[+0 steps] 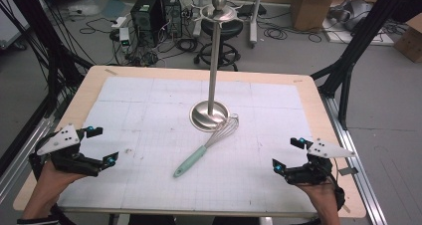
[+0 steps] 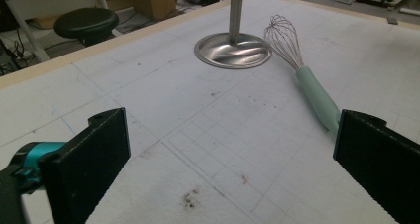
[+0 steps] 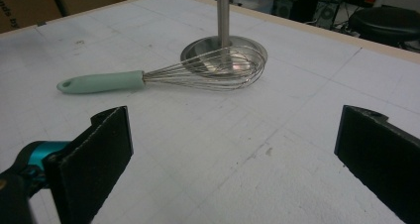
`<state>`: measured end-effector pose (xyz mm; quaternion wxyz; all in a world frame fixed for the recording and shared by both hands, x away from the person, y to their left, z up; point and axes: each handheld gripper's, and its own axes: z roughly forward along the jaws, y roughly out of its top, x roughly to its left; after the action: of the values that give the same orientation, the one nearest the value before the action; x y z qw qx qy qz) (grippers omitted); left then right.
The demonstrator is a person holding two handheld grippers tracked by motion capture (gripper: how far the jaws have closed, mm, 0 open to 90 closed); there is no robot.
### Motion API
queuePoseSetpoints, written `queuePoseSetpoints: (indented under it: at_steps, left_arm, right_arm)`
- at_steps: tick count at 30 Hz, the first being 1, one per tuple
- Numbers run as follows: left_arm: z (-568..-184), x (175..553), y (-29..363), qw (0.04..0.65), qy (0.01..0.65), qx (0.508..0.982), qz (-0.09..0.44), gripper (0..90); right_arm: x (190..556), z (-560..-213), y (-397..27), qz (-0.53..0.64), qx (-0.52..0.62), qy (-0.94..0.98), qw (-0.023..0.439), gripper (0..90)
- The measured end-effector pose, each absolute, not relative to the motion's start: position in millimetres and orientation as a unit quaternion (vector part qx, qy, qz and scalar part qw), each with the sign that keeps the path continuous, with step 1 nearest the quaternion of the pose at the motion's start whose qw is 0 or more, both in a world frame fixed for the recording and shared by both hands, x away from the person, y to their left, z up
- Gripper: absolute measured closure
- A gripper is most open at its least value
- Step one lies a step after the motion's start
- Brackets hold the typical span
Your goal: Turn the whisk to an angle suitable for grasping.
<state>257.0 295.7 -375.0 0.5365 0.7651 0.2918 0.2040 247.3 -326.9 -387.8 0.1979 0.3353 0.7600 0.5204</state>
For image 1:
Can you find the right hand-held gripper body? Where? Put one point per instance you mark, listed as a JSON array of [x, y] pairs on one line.
[[326, 150]]

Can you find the tall cardboard box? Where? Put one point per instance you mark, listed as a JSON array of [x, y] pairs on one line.
[[312, 6]]

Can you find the grey and white headset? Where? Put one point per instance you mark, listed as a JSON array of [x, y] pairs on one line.
[[351, 14]]

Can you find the black round stool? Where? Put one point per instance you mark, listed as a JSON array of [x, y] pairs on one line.
[[222, 36]]

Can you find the white power strip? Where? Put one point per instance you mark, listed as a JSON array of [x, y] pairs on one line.
[[119, 22]]

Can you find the aluminium rail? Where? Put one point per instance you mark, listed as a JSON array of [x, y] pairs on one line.
[[358, 172], [20, 158]]

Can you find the black sleeve cuff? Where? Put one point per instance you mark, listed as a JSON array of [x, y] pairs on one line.
[[38, 220]]

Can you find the person's right hand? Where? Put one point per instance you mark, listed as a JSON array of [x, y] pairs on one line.
[[320, 193]]

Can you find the large black computer tower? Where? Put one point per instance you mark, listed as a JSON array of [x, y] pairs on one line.
[[146, 17]]

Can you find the white box with green light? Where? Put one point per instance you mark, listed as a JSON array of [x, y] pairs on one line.
[[124, 36]]

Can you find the black metal frame stand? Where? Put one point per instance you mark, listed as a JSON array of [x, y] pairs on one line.
[[36, 36], [355, 49]]

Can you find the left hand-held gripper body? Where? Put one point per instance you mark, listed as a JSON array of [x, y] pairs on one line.
[[63, 140]]

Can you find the white flat board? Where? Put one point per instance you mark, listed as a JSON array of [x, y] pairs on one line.
[[381, 39]]

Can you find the steel utensil stand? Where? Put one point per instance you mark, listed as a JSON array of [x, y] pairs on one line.
[[214, 69]]

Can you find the small cardboard box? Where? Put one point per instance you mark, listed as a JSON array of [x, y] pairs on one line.
[[409, 41]]

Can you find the white grid paper mat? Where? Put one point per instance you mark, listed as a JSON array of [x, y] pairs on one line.
[[159, 172]]

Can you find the grey tape strip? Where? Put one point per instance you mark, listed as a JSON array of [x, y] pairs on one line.
[[348, 171]]

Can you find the white metal stand leg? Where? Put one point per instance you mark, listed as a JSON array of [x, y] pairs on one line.
[[254, 19]]

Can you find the person's left hand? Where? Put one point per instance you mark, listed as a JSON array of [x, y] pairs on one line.
[[53, 181]]

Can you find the slim black computer tower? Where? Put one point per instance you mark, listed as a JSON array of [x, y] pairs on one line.
[[172, 14]]

